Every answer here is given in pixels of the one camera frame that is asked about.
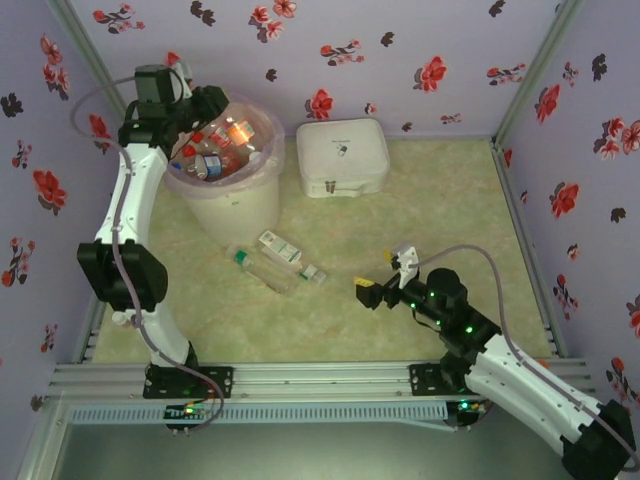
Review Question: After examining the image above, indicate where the white green label bottle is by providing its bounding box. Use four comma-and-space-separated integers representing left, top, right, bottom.
257, 228, 327, 287

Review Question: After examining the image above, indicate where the green cap clear bottle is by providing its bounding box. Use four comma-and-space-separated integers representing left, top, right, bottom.
225, 242, 292, 295

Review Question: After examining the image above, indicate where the white ribbed plastic bin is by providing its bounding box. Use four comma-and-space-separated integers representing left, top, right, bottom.
167, 97, 286, 246

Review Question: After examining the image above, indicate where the pink translucent bin liner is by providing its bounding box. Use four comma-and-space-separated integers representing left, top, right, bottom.
164, 89, 287, 189

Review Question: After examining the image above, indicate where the white zippered medicine case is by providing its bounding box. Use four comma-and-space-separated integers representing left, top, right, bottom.
295, 118, 391, 200

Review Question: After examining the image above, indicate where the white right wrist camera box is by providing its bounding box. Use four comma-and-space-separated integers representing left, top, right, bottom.
391, 242, 420, 290

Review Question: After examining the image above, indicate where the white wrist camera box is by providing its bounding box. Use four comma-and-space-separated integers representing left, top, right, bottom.
172, 59, 195, 100
391, 242, 420, 290

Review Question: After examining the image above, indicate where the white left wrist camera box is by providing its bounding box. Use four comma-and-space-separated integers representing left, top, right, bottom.
172, 59, 195, 100

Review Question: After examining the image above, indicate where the grey right arm cable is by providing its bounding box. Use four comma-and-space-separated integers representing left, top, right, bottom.
412, 243, 640, 466

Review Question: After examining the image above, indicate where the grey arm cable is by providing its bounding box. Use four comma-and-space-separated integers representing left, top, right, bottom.
71, 67, 225, 434
412, 243, 640, 466

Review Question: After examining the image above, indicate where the grey left arm cable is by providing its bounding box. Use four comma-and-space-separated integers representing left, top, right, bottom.
71, 67, 225, 434

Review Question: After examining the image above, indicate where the aluminium frame corner post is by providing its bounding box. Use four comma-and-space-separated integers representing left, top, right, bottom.
492, 0, 586, 146
47, 0, 149, 149

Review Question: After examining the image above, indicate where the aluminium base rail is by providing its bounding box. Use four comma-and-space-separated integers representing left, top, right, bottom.
49, 363, 586, 401

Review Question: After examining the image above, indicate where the white slotted cable duct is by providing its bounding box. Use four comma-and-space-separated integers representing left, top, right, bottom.
69, 403, 447, 425

